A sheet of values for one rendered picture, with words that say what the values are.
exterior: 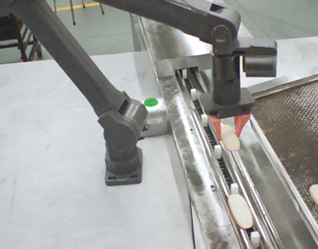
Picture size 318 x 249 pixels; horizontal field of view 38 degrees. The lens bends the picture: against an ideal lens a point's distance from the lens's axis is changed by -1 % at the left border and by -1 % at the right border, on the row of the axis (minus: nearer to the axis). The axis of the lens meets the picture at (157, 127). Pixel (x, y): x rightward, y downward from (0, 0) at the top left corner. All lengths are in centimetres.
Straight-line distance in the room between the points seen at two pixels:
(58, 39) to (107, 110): 18
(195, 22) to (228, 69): 11
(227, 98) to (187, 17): 18
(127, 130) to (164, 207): 18
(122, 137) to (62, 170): 23
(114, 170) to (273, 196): 36
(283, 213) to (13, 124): 81
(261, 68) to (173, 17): 19
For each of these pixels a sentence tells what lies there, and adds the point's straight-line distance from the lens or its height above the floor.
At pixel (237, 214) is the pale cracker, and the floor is 86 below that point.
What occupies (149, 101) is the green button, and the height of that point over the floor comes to 91.
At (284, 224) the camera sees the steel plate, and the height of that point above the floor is 82.
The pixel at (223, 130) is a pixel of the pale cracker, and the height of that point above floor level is 94.
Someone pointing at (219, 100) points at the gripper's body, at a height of 104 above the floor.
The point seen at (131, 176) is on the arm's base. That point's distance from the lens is 108.
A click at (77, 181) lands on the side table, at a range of 112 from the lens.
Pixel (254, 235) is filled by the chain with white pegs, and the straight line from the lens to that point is 88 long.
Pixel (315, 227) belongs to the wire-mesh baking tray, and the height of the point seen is 89.
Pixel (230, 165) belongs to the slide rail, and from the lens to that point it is 106.
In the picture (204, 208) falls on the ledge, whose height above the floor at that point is 86.
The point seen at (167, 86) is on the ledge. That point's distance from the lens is 136.
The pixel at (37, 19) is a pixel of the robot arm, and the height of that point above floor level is 121.
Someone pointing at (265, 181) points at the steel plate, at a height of 82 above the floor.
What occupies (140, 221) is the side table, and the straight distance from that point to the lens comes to 98.
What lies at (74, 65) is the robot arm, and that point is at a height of 111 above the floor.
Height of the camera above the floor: 151
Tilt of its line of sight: 34 degrees down
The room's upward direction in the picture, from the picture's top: 6 degrees counter-clockwise
